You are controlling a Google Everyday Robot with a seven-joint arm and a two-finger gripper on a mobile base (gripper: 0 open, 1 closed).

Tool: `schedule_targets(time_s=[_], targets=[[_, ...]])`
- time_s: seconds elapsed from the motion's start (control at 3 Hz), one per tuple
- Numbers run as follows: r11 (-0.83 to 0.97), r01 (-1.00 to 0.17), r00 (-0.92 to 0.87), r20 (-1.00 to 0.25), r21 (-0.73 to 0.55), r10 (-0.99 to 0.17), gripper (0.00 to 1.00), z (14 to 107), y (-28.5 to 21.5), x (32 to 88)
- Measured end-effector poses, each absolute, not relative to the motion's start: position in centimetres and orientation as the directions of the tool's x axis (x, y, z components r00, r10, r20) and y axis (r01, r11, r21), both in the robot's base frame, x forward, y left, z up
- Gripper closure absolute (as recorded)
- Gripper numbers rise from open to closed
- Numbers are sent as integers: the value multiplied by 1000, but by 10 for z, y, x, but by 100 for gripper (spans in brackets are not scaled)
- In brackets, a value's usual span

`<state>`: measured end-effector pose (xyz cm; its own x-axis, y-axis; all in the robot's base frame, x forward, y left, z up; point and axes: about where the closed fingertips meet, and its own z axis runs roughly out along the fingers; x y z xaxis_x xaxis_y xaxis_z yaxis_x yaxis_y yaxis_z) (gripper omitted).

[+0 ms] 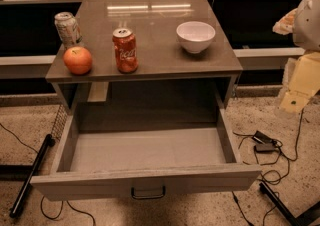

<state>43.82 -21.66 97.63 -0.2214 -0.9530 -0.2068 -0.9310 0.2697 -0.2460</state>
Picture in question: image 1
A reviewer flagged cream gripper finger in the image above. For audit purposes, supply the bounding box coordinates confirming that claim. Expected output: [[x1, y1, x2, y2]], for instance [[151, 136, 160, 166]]
[[279, 52, 320, 113]]

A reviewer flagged red soda can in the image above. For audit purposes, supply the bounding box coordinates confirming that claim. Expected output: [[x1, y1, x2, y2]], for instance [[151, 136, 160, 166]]
[[112, 28, 138, 73]]

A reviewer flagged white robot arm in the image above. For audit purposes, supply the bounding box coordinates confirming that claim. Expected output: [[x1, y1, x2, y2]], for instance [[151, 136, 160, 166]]
[[273, 0, 320, 113]]

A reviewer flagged grey cabinet with counter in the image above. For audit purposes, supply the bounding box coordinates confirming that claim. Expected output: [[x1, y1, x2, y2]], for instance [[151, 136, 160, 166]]
[[45, 0, 244, 131]]

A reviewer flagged open grey top drawer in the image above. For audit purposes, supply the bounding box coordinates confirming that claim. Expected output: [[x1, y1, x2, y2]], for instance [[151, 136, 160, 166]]
[[31, 98, 261, 200]]

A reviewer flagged red apple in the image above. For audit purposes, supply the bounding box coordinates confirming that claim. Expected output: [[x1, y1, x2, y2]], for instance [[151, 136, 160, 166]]
[[63, 46, 92, 75]]

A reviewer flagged black power adapter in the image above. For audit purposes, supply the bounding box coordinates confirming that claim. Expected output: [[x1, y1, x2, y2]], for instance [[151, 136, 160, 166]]
[[252, 131, 277, 153]]

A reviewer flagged white ceramic bowl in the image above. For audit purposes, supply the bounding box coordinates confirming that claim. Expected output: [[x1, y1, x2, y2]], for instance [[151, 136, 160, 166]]
[[176, 21, 216, 54]]

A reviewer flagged black bar right floor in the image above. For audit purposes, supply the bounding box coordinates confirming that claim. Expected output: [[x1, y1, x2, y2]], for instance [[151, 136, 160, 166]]
[[259, 182, 320, 226]]

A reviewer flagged black bar floor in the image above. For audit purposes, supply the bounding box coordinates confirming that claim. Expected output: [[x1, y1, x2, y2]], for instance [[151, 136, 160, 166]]
[[9, 134, 55, 218], [259, 182, 320, 226]]

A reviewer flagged metal mesh panel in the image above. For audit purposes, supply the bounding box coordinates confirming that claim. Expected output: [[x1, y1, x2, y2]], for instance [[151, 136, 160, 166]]
[[51, 105, 67, 141]]

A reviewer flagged white green soda can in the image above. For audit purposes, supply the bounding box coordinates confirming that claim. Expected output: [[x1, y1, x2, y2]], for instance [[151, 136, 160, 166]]
[[54, 12, 82, 49]]

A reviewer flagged black bar left floor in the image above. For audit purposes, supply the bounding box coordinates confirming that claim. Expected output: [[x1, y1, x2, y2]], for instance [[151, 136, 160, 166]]
[[9, 134, 55, 218]]

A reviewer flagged black floor cable right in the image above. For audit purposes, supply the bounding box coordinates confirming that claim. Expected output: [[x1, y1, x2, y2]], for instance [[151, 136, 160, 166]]
[[232, 108, 305, 226]]

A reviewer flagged black floor cable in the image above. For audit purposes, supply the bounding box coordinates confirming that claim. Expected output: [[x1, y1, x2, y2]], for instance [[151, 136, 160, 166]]
[[232, 108, 305, 226], [0, 122, 97, 226]]

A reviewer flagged black drawer handle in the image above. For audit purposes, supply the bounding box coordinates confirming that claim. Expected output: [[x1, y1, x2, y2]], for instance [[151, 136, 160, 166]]
[[131, 186, 166, 200]]

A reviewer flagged black floor cable left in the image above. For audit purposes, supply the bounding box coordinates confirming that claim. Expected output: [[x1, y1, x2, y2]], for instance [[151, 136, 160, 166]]
[[0, 122, 97, 226]]

